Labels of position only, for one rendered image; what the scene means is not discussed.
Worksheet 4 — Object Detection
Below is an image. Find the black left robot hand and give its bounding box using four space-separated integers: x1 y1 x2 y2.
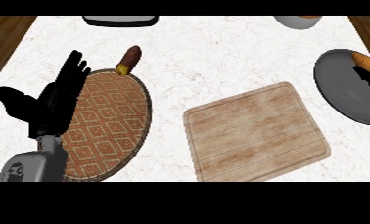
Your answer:
0 49 93 140

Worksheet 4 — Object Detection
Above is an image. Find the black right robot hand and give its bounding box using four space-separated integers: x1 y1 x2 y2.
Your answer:
352 65 370 86

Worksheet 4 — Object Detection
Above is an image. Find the orange croissant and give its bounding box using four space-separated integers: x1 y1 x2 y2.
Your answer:
349 51 370 73

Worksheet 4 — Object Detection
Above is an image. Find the dark grey pan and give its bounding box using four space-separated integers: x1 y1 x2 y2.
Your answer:
312 48 370 126

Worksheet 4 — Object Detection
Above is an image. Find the pale wooden cutting board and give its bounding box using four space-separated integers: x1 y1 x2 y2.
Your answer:
182 81 333 183

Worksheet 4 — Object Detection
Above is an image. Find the round orange woven placemat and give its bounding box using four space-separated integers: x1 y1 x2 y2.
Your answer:
59 67 154 183

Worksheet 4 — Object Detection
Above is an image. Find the brown oblong food yellow end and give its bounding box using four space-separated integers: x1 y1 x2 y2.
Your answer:
114 45 143 76

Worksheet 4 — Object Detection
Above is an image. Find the grey bowl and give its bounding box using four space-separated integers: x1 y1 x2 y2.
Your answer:
272 15 324 31

